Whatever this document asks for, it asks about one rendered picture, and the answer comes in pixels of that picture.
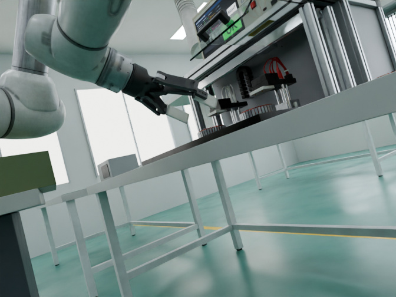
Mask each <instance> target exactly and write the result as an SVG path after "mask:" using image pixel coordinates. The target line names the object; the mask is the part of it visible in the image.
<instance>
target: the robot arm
mask: <svg viewBox="0 0 396 297"><path fill-rule="evenodd" d="M57 3H58V4H59V11H58V15H57V16H55V11H56V5H57ZM131 3H132V0H19V1H18V12H17V18H16V29H15V40H14V51H13V57H12V68H11V69H8V70H7V71H5V72H4V73H3V74H2V75H1V78H0V139H8V140H23V139H32V138H40V137H44V136H47V135H50V134H52V133H54V132H56V131H58V130H59V129H60V128H61V127H62V126H63V124H64V121H65V117H66V110H65V106H64V103H63V102H62V100H61V99H60V98H59V96H58V95H57V91H56V85H55V83H54V81H53V80H52V78H51V77H48V69H49V68H51V69H53V70H55V71H57V72H59V73H61V74H64V75H66V76H68V77H71V78H73V79H76V80H79V81H86V82H89V83H93V84H96V85H97V86H99V87H103V88H105V89H107V90H110V91H112V92H114V93H116V94H117V93H119V92H120V91H122V93H124V94H127V95H129V96H131V97H133V98H134V99H135V100H136V101H138V102H140V103H142V104H143V105H144V106H145V107H147V108H148V109H149V110H151V111H152V112H153V113H154V114H156V115H157V116H160V115H161V114H162V115H167V116H169V117H172V118H174V119H176V120H179V121H181V122H183V123H186V124H187V123H188V119H189V114H188V113H186V112H184V111H182V110H179V109H177V108H175V107H173V106H170V105H167V104H165V103H164V102H163V100H162V99H161V98H160V96H162V95H167V94H177V95H189V96H191V97H192V99H194V100H196V101H198V102H200V103H202V104H204V105H206V106H208V107H210V108H212V109H216V106H217V98H216V97H214V96H212V95H210V94H208V93H207V92H205V91H203V90H201V89H199V88H198V85H199V82H198V81H197V80H192V79H188V78H183V77H179V76H175V75H170V74H166V73H164V72H162V71H157V73H156V76H155V77H152V76H149V74H148V71H147V69H146V68H144V67H142V66H140V65H138V64H136V63H134V64H132V63H133V60H132V58H131V57H129V56H127V55H125V54H123V53H121V52H119V51H117V50H115V49H114V48H111V47H109V46H108V44H109V42H110V41H111V39H112V37H113V36H115V34H116V33H117V31H118V30H119V29H120V27H121V25H122V23H123V21H124V19H125V17H126V15H127V13H128V10H129V8H130V6H131Z"/></svg>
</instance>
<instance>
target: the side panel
mask: <svg viewBox="0 0 396 297"><path fill-rule="evenodd" d="M340 4H341V7H342V11H343V13H344V17H345V20H346V24H347V26H348V30H349V33H350V36H351V39H352V43H353V45H354V49H355V52H356V55H357V59H358V62H359V66H360V68H361V71H362V75H363V78H364V81H365V82H368V81H371V80H373V79H375V78H377V77H380V76H382V75H384V74H387V73H391V72H392V71H393V72H394V71H395V70H396V50H395V47H394V43H393V41H392V37H391V34H390V31H389V28H388V24H387V21H386V19H385V15H384V11H383V9H382V8H380V7H378V8H376V9H372V8H367V7H363V6H358V5H353V4H349V3H348V0H341V1H340Z"/></svg>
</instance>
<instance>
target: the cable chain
mask: <svg viewBox="0 0 396 297"><path fill-rule="evenodd" d="M251 71H252V70H251V69H250V68H249V67H248V66H241V67H239V68H238V69H237V71H236V78H237V81H238V82H237V83H238V84H240V85H239V88H241V89H240V92H241V95H242V99H244V100H248V99H252V98H253V97H250V96H249V94H248V93H249V92H248V91H247V90H248V88H249V87H250V88H249V91H250V93H251V92H252V88H253V87H252V83H251V81H252V80H254V79H253V76H252V72H251ZM243 73H244V75H245V78H246V80H247V81H246V82H247V84H248V85H247V86H248V88H247V87H246V84H244V83H245V80H244V79H245V78H244V76H243Z"/></svg>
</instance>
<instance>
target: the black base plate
mask: <svg viewBox="0 0 396 297"><path fill-rule="evenodd" d="M296 108H299V107H294V108H287V109H284V110H277V111H271V112H267V113H260V114H257V115H254V116H252V117H249V118H247V119H245V120H242V121H240V122H238V123H235V124H232V125H230V126H228V127H225V128H223V129H220V130H217V131H215V132H213V133H210V134H208V135H206V136H203V137H201V138H198V139H196V140H193V141H191V142H189V143H186V144H184V145H182V146H179V147H176V148H174V149H172V150H169V151H167V152H164V153H161V154H159V155H157V156H154V157H152V158H150V159H147V160H145V161H142V162H141V163H142V166H145V165H147V164H150V163H152V162H155V161H157V160H161V159H163V158H166V157H168V156H171V155H174V154H176V153H179V152H181V151H185V150H187V149H190V148H192V147H195V146H198V145H200V144H203V143H206V142H208V141H211V140H214V139H216V138H219V137H221V136H225V135H227V134H230V133H232V132H235V131H238V130H240V129H243V128H245V127H249V126H251V125H254V124H256V123H259V122H261V121H264V120H267V119H269V118H272V117H275V116H278V115H280V114H283V113H286V112H288V111H291V110H294V109H296Z"/></svg>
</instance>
